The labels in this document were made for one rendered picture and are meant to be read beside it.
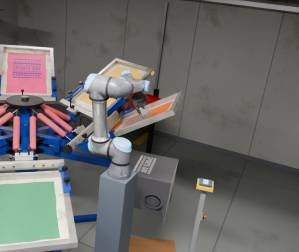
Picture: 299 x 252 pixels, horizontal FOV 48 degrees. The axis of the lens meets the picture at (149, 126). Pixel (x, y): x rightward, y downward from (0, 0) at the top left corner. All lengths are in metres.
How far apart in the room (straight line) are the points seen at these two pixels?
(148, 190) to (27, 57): 2.26
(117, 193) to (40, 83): 2.09
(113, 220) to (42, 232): 0.45
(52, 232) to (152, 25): 4.19
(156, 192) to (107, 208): 0.60
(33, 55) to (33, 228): 2.52
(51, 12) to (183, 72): 2.70
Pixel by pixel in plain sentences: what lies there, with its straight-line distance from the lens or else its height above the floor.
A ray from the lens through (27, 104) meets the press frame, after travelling 2.95.
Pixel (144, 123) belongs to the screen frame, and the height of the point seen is 1.42.
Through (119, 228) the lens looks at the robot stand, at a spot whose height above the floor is 0.87.
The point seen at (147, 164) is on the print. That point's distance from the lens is 2.83.
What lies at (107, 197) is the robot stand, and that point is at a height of 1.06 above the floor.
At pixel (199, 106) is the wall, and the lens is 5.55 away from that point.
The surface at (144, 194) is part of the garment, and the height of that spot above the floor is 0.80.
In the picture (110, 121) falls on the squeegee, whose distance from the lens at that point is 2.76.
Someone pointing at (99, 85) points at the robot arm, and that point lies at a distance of 1.83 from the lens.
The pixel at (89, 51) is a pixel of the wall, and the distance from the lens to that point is 6.24.
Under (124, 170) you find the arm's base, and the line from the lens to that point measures 2.07.
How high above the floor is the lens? 2.26
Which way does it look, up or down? 21 degrees down
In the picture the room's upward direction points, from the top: 7 degrees clockwise
